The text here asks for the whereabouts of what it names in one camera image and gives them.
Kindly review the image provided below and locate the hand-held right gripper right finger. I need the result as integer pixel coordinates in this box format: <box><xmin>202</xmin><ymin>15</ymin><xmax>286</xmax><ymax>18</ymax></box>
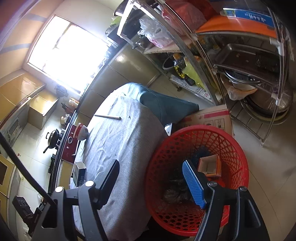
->
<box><xmin>182</xmin><ymin>160</ymin><xmax>271</xmax><ymax>241</ymax></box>

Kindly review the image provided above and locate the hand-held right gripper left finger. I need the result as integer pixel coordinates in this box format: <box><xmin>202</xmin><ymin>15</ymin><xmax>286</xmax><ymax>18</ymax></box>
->
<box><xmin>30</xmin><ymin>159</ymin><xmax>121</xmax><ymax>241</ymax></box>

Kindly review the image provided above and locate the blue carton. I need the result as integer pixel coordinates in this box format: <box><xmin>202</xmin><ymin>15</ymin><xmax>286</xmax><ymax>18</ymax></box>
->
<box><xmin>72</xmin><ymin>161</ymin><xmax>87</xmax><ymax>188</ymax></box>

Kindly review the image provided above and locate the red plastic mesh basket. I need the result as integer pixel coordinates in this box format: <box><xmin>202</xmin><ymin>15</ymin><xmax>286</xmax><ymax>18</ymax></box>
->
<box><xmin>145</xmin><ymin>125</ymin><xmax>250</xmax><ymax>237</ymax></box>

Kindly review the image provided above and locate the small orange box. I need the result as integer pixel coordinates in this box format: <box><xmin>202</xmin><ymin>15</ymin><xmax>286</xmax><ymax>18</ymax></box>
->
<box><xmin>198</xmin><ymin>154</ymin><xmax>223</xmax><ymax>178</ymax></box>

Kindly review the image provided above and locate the grey tablecloth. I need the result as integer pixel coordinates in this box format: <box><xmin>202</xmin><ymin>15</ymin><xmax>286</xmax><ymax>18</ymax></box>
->
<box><xmin>69</xmin><ymin>93</ymin><xmax>168</xmax><ymax>240</ymax></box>

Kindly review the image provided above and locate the red and white bowl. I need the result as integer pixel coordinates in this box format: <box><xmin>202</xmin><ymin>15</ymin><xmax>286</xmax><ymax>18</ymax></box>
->
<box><xmin>75</xmin><ymin>123</ymin><xmax>89</xmax><ymax>141</ymax></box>

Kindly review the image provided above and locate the wooden chopstick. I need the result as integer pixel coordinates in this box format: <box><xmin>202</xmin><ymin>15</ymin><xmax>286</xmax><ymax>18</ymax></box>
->
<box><xmin>94</xmin><ymin>114</ymin><xmax>122</xmax><ymax>120</ymax></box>

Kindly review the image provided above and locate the cardboard box with red print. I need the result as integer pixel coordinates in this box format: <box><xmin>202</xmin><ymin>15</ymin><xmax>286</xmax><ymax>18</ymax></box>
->
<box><xmin>178</xmin><ymin>104</ymin><xmax>234</xmax><ymax>139</ymax></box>

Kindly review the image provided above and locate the black wok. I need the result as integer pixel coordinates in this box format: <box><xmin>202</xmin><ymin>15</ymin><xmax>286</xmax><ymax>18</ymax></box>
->
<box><xmin>43</xmin><ymin>129</ymin><xmax>61</xmax><ymax>154</ymax></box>

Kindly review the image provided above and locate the group of condiment bottles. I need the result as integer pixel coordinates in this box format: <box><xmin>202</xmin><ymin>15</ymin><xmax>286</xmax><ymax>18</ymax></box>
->
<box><xmin>61</xmin><ymin>97</ymin><xmax>78</xmax><ymax>114</ymax></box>

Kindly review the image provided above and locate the blue under cloth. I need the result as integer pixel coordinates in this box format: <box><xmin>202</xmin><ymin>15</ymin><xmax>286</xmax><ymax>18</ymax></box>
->
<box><xmin>109</xmin><ymin>83</ymin><xmax>200</xmax><ymax>130</ymax></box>

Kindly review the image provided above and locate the large steel pot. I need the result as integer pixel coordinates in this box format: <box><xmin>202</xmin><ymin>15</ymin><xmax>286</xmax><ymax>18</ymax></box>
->
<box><xmin>240</xmin><ymin>88</ymin><xmax>293</xmax><ymax>121</ymax></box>

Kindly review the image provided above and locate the yellow plastic bag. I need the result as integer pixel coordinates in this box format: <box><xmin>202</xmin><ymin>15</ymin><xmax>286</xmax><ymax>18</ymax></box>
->
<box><xmin>185</xmin><ymin>62</ymin><xmax>208</xmax><ymax>86</ymax></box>

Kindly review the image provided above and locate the cooking oil bottle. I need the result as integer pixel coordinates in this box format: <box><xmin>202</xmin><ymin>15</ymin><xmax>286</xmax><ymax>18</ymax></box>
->
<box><xmin>172</xmin><ymin>53</ymin><xmax>185</xmax><ymax>75</ymax></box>

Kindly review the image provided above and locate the window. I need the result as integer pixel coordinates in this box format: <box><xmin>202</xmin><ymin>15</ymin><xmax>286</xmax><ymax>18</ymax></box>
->
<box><xmin>28</xmin><ymin>15</ymin><xmax>111</xmax><ymax>93</ymax></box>

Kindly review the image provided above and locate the steel tray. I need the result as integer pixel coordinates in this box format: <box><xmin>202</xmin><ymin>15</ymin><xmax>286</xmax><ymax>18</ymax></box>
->
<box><xmin>213</xmin><ymin>44</ymin><xmax>281</xmax><ymax>72</ymax></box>

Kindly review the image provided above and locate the white plastic bag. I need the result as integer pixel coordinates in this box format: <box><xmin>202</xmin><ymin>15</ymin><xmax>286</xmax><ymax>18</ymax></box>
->
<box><xmin>139</xmin><ymin>15</ymin><xmax>174</xmax><ymax>48</ymax></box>

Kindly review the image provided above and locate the steel rack with wooden shelf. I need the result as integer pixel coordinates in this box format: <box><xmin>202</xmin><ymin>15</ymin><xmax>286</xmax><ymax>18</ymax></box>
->
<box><xmin>117</xmin><ymin>0</ymin><xmax>220</xmax><ymax>105</ymax></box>

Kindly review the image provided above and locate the orange and blue flat box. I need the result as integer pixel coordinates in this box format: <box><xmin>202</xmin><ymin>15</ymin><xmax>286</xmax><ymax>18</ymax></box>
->
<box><xmin>196</xmin><ymin>8</ymin><xmax>278</xmax><ymax>39</ymax></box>

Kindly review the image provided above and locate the red plastic bag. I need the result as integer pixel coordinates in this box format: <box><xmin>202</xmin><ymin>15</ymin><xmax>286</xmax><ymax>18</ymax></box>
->
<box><xmin>162</xmin><ymin>0</ymin><xmax>208</xmax><ymax>26</ymax></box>

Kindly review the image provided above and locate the black cable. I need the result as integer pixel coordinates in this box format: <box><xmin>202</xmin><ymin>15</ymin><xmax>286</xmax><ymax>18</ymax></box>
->
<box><xmin>0</xmin><ymin>133</ymin><xmax>57</xmax><ymax>205</ymax></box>

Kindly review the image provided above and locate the steel wire rack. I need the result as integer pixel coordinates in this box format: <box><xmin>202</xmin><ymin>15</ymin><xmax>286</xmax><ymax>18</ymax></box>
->
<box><xmin>194</xmin><ymin>0</ymin><xmax>293</xmax><ymax>146</ymax></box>

